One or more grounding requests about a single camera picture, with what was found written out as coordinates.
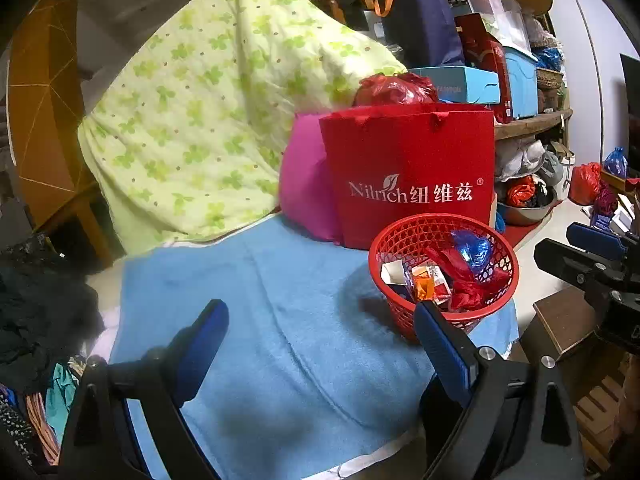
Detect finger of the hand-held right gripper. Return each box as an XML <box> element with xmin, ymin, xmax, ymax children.
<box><xmin>533</xmin><ymin>238</ymin><xmax>628</xmax><ymax>288</ymax></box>
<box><xmin>566</xmin><ymin>221</ymin><xmax>632</xmax><ymax>261</ymax></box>

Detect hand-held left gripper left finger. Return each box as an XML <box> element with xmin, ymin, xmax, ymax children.
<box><xmin>57</xmin><ymin>299</ymin><xmax>231</xmax><ymax>480</ymax></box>

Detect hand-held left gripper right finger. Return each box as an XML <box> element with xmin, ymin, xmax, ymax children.
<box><xmin>412</xmin><ymin>300</ymin><xmax>586</xmax><ymax>480</ymax></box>

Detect red plastic mesh basket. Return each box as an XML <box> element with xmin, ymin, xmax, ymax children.
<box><xmin>368</xmin><ymin>212</ymin><xmax>519</xmax><ymax>346</ymax></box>

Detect orange foil wrapper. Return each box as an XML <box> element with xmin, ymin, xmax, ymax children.
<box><xmin>407</xmin><ymin>265</ymin><xmax>453</xmax><ymax>306</ymax></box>

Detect red ribbon cloth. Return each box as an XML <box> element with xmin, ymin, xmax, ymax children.
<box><xmin>425</xmin><ymin>245</ymin><xmax>493</xmax><ymax>313</ymax></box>

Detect white printed long box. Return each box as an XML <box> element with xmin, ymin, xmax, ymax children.
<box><xmin>380</xmin><ymin>260</ymin><xmax>408</xmax><ymax>287</ymax></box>

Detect red plastic bag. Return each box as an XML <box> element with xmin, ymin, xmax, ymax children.
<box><xmin>356</xmin><ymin>72</ymin><xmax>440</xmax><ymax>107</ymax></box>
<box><xmin>569</xmin><ymin>162</ymin><xmax>603</xmax><ymax>206</ymax></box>

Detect brown wooden stool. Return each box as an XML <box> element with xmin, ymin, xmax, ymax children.
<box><xmin>520</xmin><ymin>285</ymin><xmax>608</xmax><ymax>361</ymax></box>

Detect metal basin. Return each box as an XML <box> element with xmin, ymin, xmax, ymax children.
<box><xmin>497</xmin><ymin>187</ymin><xmax>558</xmax><ymax>227</ymax></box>

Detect white pot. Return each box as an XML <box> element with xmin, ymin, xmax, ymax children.
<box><xmin>542</xmin><ymin>142</ymin><xmax>575</xmax><ymax>201</ymax></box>

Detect blue plastic bag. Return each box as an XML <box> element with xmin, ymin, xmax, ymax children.
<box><xmin>532</xmin><ymin>46</ymin><xmax>565</xmax><ymax>72</ymax></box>
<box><xmin>603</xmin><ymin>146</ymin><xmax>628</xmax><ymax>178</ymax></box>

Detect orange plastic bag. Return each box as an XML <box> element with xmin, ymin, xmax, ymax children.
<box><xmin>506</xmin><ymin>176</ymin><xmax>537</xmax><ymax>207</ymax></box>

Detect blue crinkled plastic wrapper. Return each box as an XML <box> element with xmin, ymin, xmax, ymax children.
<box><xmin>450</xmin><ymin>230</ymin><xmax>494</xmax><ymax>271</ymax></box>

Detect blue towel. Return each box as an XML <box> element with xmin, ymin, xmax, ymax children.
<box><xmin>107</xmin><ymin>215</ymin><xmax>519</xmax><ymax>480</ymax></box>

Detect pale pink sheet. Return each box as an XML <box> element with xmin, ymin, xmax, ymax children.
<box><xmin>85</xmin><ymin>305</ymin><xmax>123</xmax><ymax>361</ymax></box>

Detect wooden slat crate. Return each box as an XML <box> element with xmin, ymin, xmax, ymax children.
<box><xmin>572</xmin><ymin>355</ymin><xmax>631</xmax><ymax>461</ymax></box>

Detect grey plastic bags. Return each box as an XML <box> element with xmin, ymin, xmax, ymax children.
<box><xmin>495</xmin><ymin>139</ymin><xmax>547</xmax><ymax>181</ymax></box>

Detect wooden shelf board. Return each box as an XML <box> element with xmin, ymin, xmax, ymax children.
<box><xmin>494</xmin><ymin>109</ymin><xmax>573</xmax><ymax>141</ymax></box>

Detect teal cloth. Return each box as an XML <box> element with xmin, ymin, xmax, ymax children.
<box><xmin>46</xmin><ymin>362</ymin><xmax>81</xmax><ymax>441</ymax></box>

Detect dark cloth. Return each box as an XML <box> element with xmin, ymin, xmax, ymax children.
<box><xmin>0</xmin><ymin>240</ymin><xmax>106</xmax><ymax>386</ymax></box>

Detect blue plastic crate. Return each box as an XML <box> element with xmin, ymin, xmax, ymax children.
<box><xmin>502</xmin><ymin>46</ymin><xmax>540</xmax><ymax>121</ymax></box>

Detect striped pink cloth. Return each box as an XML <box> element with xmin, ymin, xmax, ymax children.
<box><xmin>25</xmin><ymin>392</ymin><xmax>61</xmax><ymax>461</ymax></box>

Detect red printed bag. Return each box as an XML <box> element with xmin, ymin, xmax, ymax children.
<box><xmin>319</xmin><ymin>104</ymin><xmax>497</xmax><ymax>251</ymax></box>

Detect magenta pillow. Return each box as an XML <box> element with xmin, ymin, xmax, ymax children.
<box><xmin>278</xmin><ymin>112</ymin><xmax>343</xmax><ymax>246</ymax></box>

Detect light blue carton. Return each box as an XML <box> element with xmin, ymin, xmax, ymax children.
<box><xmin>410</xmin><ymin>65</ymin><xmax>501</xmax><ymax>106</ymax></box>

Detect dark red box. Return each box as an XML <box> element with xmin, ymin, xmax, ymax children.
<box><xmin>455</xmin><ymin>14</ymin><xmax>513</xmax><ymax>123</ymax></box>

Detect green floral quilt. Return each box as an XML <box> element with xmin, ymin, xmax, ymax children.
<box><xmin>77</xmin><ymin>0</ymin><xmax>408</xmax><ymax>256</ymax></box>

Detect clear plastic storage bin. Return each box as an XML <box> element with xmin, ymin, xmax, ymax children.
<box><xmin>445</xmin><ymin>0</ymin><xmax>531</xmax><ymax>53</ymax></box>

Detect orange wooden furniture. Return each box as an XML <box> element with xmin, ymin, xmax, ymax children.
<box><xmin>7</xmin><ymin>0</ymin><xmax>113</xmax><ymax>266</ymax></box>

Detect navy bag with orange handles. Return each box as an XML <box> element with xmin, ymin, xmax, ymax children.
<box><xmin>374</xmin><ymin>0</ymin><xmax>466</xmax><ymax>68</ymax></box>

